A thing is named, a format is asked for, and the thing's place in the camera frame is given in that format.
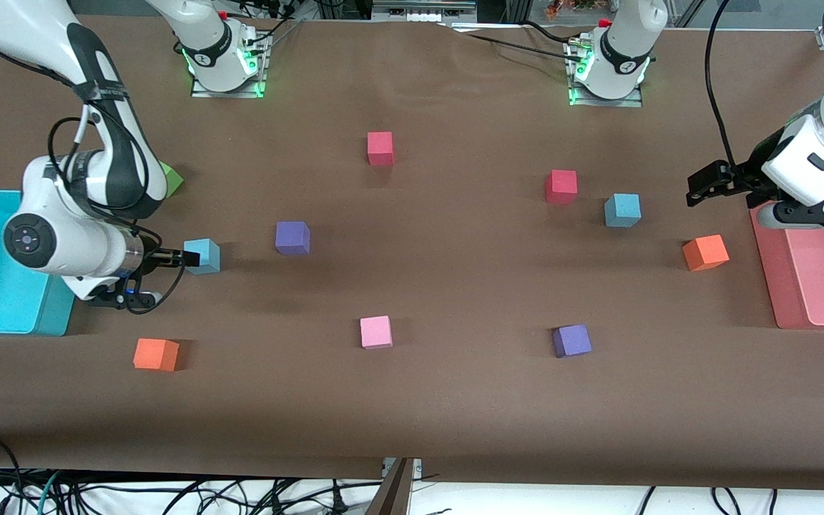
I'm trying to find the pink plastic bin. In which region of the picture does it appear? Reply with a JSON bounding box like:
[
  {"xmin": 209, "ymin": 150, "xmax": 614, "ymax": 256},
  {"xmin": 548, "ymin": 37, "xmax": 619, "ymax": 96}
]
[{"xmin": 750, "ymin": 185, "xmax": 824, "ymax": 330}]

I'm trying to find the black base power cable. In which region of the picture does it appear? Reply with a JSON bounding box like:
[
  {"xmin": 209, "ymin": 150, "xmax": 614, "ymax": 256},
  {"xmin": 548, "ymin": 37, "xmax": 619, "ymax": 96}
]
[{"xmin": 244, "ymin": 0, "xmax": 307, "ymax": 44}]

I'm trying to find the brown table mat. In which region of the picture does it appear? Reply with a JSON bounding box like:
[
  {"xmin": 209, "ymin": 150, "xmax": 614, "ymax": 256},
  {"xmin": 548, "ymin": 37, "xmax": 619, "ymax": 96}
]
[{"xmin": 0, "ymin": 13, "xmax": 824, "ymax": 493}]

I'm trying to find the orange foam block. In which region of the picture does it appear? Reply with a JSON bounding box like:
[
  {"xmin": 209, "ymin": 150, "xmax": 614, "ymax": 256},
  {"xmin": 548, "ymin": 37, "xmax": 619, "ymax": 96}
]
[
  {"xmin": 133, "ymin": 338, "xmax": 180, "ymax": 373},
  {"xmin": 682, "ymin": 234, "xmax": 730, "ymax": 273}
]

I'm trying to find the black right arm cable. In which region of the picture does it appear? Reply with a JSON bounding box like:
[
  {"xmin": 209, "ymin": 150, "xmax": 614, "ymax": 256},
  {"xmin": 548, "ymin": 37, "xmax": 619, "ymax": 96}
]
[{"xmin": 47, "ymin": 100, "xmax": 185, "ymax": 314}]

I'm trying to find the light blue foam block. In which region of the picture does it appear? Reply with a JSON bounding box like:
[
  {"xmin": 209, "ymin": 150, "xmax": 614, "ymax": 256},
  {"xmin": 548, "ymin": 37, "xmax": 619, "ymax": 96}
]
[
  {"xmin": 183, "ymin": 238, "xmax": 221, "ymax": 275},
  {"xmin": 604, "ymin": 193, "xmax": 642, "ymax": 228}
]

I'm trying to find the teal cable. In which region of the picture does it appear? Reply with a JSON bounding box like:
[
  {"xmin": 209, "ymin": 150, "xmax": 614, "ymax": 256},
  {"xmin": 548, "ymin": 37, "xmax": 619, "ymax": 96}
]
[{"xmin": 34, "ymin": 471, "xmax": 62, "ymax": 515}]

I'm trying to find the purple foam block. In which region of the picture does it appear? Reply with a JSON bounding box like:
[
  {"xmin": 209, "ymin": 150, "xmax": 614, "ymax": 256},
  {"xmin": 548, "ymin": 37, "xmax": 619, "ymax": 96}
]
[
  {"xmin": 551, "ymin": 324, "xmax": 593, "ymax": 358},
  {"xmin": 275, "ymin": 220, "xmax": 311, "ymax": 256}
]

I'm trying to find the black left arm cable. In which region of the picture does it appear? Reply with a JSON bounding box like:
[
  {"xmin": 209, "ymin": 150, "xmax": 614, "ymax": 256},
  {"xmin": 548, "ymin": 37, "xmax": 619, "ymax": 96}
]
[{"xmin": 704, "ymin": 0, "xmax": 742, "ymax": 169}]

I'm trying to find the pink foam block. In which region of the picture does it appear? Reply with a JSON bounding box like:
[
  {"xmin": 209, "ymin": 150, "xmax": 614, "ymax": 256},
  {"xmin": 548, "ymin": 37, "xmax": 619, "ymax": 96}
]
[{"xmin": 360, "ymin": 315, "xmax": 393, "ymax": 350}]

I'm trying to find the small metal bracket plate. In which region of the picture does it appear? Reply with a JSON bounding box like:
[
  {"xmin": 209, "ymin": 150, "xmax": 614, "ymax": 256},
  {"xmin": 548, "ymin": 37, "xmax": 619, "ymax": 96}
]
[{"xmin": 381, "ymin": 458, "xmax": 423, "ymax": 481}]

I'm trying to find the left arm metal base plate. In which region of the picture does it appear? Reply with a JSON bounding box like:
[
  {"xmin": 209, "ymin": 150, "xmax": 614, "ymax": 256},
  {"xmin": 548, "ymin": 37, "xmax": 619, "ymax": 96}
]
[{"xmin": 566, "ymin": 36, "xmax": 644, "ymax": 109}]

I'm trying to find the red foam block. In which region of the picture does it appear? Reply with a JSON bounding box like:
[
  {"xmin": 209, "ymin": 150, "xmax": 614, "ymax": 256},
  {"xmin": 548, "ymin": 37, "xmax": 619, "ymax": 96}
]
[
  {"xmin": 367, "ymin": 131, "xmax": 395, "ymax": 167},
  {"xmin": 545, "ymin": 170, "xmax": 578, "ymax": 205}
]

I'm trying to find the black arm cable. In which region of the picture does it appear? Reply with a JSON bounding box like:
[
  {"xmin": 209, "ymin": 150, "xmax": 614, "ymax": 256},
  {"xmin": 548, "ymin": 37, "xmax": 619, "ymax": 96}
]
[
  {"xmin": 704, "ymin": 0, "xmax": 742, "ymax": 169},
  {"xmin": 47, "ymin": 100, "xmax": 185, "ymax": 314}
]

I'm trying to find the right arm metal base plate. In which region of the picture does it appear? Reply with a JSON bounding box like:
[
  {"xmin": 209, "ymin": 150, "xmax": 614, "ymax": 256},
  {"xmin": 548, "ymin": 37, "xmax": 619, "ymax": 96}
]
[{"xmin": 190, "ymin": 32, "xmax": 273, "ymax": 99}]

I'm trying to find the brown wooden bar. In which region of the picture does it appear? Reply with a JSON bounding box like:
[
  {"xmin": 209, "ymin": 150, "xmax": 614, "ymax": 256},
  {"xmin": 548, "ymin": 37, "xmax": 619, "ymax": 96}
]
[{"xmin": 363, "ymin": 458, "xmax": 414, "ymax": 515}]

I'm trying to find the black cable on mat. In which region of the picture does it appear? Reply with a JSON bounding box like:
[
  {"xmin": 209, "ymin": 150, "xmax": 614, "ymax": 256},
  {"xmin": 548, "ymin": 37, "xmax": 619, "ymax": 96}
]
[{"xmin": 439, "ymin": 20, "xmax": 584, "ymax": 59}]

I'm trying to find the green foam block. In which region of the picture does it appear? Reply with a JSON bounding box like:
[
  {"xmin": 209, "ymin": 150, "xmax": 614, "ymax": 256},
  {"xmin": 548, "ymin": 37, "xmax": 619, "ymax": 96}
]
[{"xmin": 158, "ymin": 163, "xmax": 185, "ymax": 197}]

